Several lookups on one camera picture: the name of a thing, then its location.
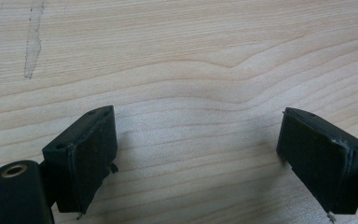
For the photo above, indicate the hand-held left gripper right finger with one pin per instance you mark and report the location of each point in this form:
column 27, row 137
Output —
column 320, row 161

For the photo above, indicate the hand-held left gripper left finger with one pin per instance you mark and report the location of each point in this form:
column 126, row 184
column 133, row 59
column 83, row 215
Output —
column 84, row 161

